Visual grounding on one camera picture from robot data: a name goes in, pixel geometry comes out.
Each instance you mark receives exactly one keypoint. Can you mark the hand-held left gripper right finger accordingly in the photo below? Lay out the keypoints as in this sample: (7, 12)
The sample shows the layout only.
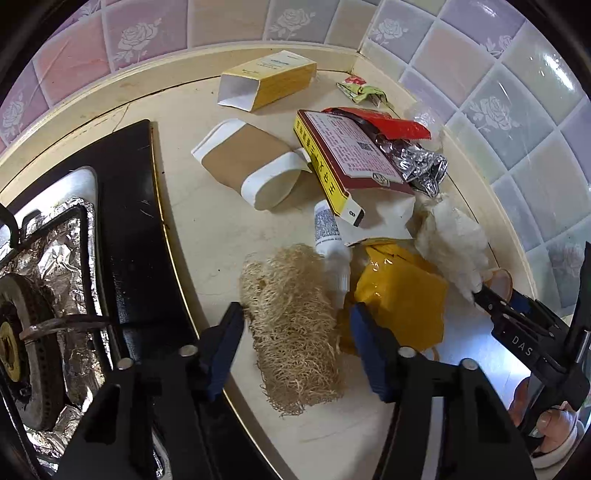
(369, 350)

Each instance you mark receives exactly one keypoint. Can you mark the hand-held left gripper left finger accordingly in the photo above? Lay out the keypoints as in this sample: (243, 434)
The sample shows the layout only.
(226, 350)

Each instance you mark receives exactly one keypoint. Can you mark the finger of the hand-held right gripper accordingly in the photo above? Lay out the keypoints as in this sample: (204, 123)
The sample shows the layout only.
(491, 304)
(519, 302)

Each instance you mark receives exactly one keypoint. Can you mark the beige loofah sponge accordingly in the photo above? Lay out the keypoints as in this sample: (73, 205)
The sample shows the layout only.
(291, 323)

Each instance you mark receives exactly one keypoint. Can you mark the white plastic wrap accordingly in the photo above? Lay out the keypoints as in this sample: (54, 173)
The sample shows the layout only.
(452, 242)

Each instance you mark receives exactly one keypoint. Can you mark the red snack wrapper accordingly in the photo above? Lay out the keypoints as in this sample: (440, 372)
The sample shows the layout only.
(392, 124)

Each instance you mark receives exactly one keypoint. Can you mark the yellow white carton box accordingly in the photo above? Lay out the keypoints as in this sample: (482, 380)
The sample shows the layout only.
(277, 76)

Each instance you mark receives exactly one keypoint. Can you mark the person's right forearm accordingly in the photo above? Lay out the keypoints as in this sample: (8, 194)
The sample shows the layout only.
(554, 458)

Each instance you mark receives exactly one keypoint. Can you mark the person's right hand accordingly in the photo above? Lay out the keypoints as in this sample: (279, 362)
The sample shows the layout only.
(556, 424)

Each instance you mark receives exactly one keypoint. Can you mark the beige round lid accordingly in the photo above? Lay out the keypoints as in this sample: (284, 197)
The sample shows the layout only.
(501, 279)

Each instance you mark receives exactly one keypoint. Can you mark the yellow plastic bag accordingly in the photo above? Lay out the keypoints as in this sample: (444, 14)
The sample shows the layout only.
(401, 295)

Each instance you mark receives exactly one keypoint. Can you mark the white squeeze tube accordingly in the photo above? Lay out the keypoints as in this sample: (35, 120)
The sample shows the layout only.
(328, 230)

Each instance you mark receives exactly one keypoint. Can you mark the white paper packet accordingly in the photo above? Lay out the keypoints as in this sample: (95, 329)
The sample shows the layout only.
(388, 214)

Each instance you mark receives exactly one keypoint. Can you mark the black glass gas stove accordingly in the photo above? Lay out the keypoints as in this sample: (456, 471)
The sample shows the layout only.
(124, 230)

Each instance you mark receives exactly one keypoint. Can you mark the crumpled silver foil wrapper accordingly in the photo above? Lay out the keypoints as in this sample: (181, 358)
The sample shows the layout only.
(418, 164)

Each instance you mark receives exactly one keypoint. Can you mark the aluminium foil stove liner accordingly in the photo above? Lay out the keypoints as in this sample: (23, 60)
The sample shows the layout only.
(60, 258)

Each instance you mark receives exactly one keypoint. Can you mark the black pan support grate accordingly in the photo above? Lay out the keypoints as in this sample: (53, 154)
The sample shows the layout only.
(85, 221)

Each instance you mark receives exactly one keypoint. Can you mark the flattened brown white paper cup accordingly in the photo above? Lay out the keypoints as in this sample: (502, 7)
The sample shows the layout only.
(249, 157)

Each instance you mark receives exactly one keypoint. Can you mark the red yellow flat box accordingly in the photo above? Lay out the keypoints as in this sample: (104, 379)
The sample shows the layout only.
(351, 154)

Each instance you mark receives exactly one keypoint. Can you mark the clear plastic bag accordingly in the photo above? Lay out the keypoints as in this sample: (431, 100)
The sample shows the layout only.
(422, 115)

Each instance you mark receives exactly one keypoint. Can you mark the round gas burner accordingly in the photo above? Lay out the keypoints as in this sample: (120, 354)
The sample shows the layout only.
(18, 341)

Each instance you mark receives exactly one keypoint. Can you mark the green red crumpled wrapper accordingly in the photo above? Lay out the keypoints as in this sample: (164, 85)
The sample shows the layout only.
(358, 88)

